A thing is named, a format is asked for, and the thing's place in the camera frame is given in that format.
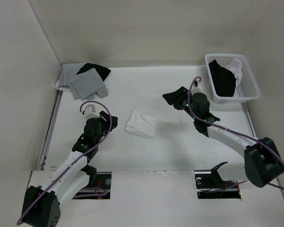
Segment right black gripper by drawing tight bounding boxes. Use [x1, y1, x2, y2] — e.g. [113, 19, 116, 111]
[162, 87, 198, 120]

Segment white tank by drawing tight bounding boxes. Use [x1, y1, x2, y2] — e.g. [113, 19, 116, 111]
[124, 110, 157, 139]
[226, 58, 243, 87]

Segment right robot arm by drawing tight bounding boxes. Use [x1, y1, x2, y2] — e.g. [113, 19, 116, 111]
[162, 87, 284, 188]

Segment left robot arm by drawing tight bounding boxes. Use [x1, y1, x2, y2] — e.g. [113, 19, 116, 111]
[17, 111, 118, 227]

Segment folded black tank top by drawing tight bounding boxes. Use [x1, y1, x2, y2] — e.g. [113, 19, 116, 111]
[77, 63, 111, 81]

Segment black tank top in basket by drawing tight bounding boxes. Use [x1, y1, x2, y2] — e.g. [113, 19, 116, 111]
[209, 60, 236, 97]

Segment crumpled white tank top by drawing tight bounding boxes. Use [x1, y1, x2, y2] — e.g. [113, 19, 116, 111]
[226, 58, 243, 87]

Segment lower grey folded tank top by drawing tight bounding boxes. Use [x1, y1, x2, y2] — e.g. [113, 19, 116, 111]
[55, 62, 86, 91]

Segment white plastic basket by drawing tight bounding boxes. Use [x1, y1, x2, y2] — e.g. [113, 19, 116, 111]
[204, 53, 260, 104]

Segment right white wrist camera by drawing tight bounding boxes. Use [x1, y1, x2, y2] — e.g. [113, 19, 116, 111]
[191, 80, 203, 94]

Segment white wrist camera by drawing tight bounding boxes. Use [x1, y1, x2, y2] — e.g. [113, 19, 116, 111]
[82, 104, 98, 120]
[191, 80, 203, 94]

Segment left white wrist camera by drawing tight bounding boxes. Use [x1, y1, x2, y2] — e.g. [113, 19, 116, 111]
[82, 104, 98, 120]

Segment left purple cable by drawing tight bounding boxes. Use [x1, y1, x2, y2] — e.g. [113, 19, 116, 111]
[16, 101, 113, 225]

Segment purple cable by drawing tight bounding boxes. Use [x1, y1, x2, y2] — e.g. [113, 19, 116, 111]
[188, 76, 284, 191]
[16, 101, 113, 225]

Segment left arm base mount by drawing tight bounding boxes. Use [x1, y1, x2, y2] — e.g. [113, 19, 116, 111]
[74, 166, 112, 200]

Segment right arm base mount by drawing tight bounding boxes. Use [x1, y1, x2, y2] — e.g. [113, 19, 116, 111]
[195, 162, 241, 199]

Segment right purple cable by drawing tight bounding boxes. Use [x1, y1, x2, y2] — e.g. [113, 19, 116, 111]
[188, 76, 284, 191]

